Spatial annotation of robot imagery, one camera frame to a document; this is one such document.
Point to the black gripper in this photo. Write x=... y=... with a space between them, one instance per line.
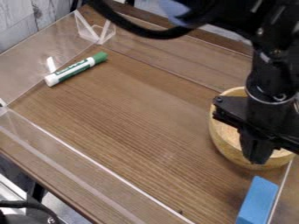
x=239 y=112

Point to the blue rectangular block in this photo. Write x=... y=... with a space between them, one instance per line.
x=258 y=203

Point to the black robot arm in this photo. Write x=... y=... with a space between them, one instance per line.
x=269 y=24

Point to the brown wooden bowl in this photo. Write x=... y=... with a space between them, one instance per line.
x=225 y=137

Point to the clear acrylic tray walls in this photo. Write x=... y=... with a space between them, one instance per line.
x=117 y=140

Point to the green and white marker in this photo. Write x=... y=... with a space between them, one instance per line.
x=77 y=68

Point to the black metal mount bottom left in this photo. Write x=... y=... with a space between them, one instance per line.
x=23 y=219

